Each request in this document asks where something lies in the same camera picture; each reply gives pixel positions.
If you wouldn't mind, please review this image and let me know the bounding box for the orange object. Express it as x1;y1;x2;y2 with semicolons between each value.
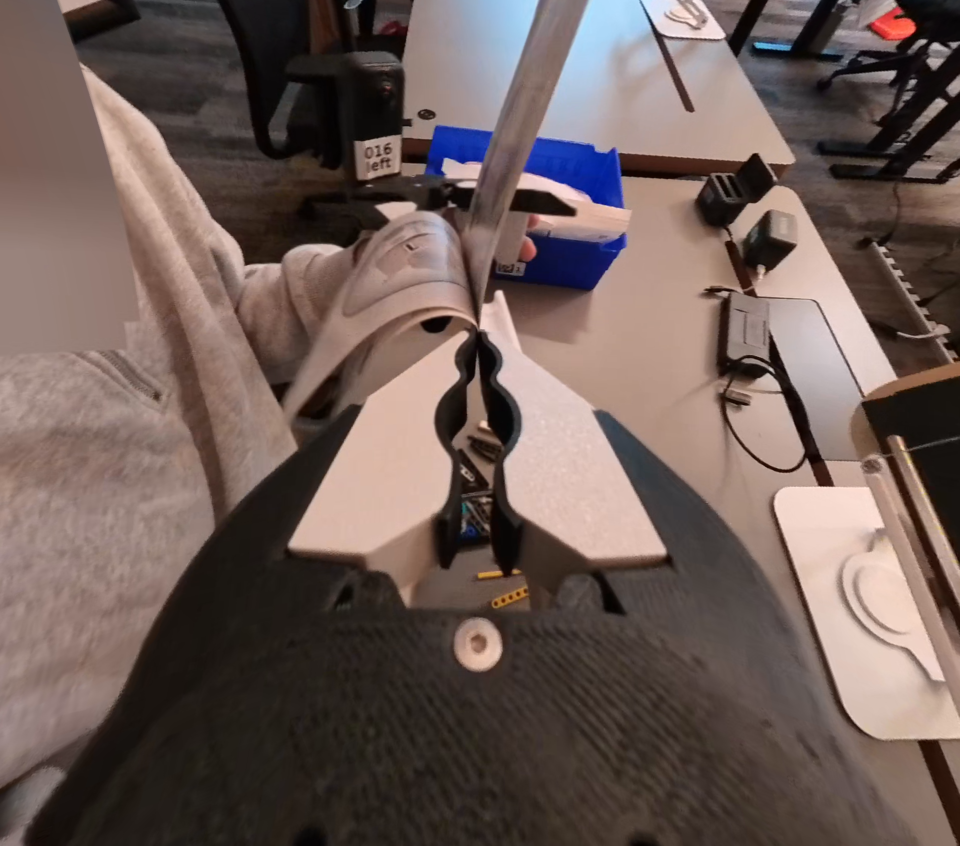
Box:
870;6;921;42

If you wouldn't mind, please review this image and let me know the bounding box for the black battery charging case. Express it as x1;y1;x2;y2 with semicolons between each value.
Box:
696;152;778;226

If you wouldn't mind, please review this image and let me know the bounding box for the person's grey sweatshirt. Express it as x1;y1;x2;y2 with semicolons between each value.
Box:
0;62;301;846

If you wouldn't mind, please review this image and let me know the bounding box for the pile of lego pieces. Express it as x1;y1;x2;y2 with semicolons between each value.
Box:
455;417;535;611

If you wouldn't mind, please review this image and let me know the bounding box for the white power strip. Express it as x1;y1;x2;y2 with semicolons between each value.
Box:
872;239;960;365

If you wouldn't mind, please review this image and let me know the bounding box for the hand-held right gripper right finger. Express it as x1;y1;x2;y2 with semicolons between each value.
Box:
478;329;670;613

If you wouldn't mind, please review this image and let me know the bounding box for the lego instruction booklet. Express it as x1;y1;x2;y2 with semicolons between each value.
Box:
281;0;637;431

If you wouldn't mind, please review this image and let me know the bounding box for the black power adapter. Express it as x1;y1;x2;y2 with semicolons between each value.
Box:
742;209;801;279

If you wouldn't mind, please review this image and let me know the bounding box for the brown adapter cable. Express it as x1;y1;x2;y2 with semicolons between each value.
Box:
705;226;760;300

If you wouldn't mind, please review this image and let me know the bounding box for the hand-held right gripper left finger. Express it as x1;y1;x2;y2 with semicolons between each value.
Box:
287;327;481;607

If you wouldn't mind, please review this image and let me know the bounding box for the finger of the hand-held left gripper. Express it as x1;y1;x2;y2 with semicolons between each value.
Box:
536;207;633;241
516;173;582;221

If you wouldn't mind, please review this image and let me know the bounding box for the blue plastic bin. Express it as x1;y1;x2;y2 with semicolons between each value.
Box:
425;125;628;292

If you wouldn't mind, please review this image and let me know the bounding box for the tablet with brown case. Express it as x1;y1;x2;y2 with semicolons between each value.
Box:
851;362;960;487

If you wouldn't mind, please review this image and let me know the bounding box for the person's left forearm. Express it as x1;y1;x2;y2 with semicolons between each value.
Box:
232;239;376;382

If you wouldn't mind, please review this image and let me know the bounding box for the white tablet stand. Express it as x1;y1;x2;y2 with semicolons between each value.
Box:
772;437;960;742
641;0;727;42

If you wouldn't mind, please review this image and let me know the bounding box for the black desk mat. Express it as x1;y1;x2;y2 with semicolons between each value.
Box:
763;297;865;463

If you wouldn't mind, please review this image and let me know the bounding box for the black cable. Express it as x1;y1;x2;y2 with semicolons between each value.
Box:
718;355;813;476

